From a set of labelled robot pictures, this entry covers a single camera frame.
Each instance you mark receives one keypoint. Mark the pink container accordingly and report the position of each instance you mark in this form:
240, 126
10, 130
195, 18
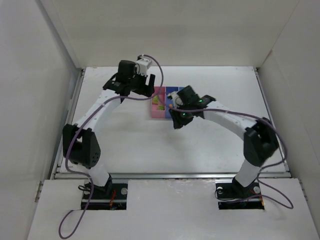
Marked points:
160, 92

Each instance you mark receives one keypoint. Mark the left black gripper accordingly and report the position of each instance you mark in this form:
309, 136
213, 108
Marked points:
144, 85

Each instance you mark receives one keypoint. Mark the aluminium front rail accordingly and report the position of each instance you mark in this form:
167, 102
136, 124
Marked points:
153, 176

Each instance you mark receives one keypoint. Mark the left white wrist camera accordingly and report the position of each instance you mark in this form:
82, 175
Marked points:
142, 66

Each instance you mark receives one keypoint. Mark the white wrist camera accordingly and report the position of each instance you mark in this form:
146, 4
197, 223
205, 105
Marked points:
142, 66
175, 98

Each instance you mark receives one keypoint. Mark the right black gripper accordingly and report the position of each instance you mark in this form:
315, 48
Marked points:
178, 120

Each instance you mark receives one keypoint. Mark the green lego brick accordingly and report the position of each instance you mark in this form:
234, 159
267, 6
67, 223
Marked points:
160, 108
155, 100

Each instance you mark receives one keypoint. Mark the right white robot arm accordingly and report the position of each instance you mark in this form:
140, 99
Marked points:
259, 139

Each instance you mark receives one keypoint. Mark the dark blue container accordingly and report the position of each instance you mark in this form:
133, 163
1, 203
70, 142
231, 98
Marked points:
169, 101

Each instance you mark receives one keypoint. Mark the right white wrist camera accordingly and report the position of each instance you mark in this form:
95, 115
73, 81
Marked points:
175, 98

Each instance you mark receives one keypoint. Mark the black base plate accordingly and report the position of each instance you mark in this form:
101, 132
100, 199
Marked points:
115, 200
232, 198

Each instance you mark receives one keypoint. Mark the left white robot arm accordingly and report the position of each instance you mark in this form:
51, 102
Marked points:
80, 143

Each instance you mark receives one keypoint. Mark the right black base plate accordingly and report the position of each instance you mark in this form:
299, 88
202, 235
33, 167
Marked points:
232, 198

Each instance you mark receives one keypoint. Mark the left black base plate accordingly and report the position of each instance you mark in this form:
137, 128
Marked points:
115, 200

